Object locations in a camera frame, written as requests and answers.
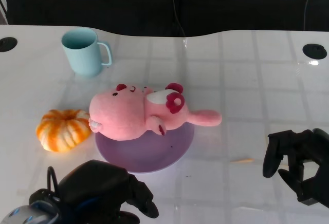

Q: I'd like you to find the orange white striped pumpkin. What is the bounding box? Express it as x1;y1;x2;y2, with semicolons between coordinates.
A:
35;108;93;153

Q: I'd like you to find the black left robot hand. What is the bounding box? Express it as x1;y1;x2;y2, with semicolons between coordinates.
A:
58;159;160;224

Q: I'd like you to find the pink plush pig doll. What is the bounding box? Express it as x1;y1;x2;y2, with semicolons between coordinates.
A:
88;82;223;141

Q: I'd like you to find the black round table grommet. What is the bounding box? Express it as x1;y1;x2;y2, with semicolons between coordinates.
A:
302;43;328;60
0;36;17;53

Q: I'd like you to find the thin black hanging cable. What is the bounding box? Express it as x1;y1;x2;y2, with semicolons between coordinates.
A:
304;0;318;31
172;0;187;37

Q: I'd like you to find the lavender round plate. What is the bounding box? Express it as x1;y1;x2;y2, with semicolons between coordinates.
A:
94;123;195;175

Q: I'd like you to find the light blue mug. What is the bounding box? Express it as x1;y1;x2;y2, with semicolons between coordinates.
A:
61;27;113;78

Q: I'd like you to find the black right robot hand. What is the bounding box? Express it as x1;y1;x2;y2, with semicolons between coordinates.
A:
262;128;329;207

